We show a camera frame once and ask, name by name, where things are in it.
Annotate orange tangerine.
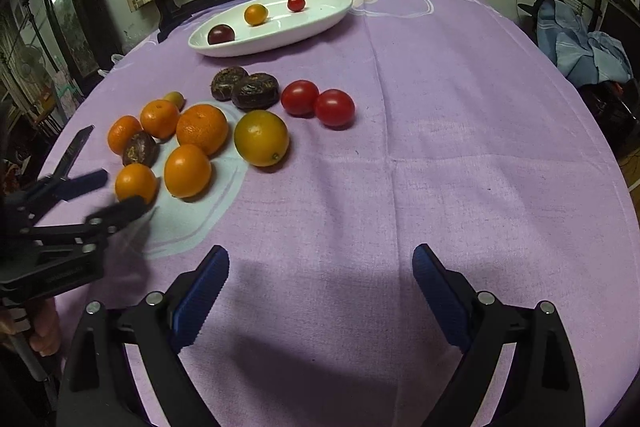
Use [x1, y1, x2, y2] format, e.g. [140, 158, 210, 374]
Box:
[176, 104, 229, 156]
[163, 144, 213, 199]
[107, 115, 144, 156]
[139, 99, 181, 140]
[115, 163, 159, 205]

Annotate standing fan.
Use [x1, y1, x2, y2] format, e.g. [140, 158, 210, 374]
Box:
[12, 44, 47, 82]

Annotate orange-yellow tomato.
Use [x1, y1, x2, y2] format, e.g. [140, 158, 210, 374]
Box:
[244, 4, 269, 26]

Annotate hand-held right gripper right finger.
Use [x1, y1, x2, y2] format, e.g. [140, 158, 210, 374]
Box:
[412, 243, 586, 427]

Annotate person's left hand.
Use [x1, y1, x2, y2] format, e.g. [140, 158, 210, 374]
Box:
[29, 298, 62, 357]

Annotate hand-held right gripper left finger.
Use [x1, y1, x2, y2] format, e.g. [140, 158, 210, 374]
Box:
[56, 245, 230, 427]

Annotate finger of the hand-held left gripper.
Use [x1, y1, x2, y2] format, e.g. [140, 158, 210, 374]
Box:
[27, 196, 147, 260]
[20, 124, 109, 219]

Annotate black bag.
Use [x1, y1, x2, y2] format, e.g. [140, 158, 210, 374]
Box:
[575, 79, 640, 158]

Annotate white plastic bag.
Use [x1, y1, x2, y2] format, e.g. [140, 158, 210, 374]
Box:
[97, 53, 126, 78]

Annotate blue clothes pile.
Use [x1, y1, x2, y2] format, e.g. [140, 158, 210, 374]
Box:
[537, 0, 633, 85]

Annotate white oval plate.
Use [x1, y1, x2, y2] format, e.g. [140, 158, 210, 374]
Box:
[188, 0, 354, 58]

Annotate dark purple tomato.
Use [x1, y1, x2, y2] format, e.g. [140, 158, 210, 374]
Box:
[207, 23, 236, 46]

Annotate purple tablecloth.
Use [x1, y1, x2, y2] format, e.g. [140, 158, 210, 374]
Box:
[37, 0, 628, 427]

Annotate black hat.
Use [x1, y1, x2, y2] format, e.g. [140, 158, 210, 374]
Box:
[517, 0, 566, 28]

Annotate dark brown passion fruit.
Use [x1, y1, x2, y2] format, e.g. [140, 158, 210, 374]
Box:
[231, 73, 281, 110]
[122, 131, 161, 167]
[210, 67, 249, 100]

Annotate yellow-green orange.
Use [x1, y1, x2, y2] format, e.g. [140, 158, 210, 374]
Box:
[234, 110, 290, 168]

